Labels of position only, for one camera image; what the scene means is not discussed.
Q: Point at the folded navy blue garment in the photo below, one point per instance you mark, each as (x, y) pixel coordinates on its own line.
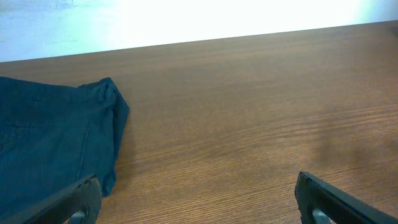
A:
(53, 135)

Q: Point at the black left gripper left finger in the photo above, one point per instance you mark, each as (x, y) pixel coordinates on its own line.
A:
(78, 203)

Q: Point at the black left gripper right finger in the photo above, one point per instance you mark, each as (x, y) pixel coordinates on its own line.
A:
(320, 202)

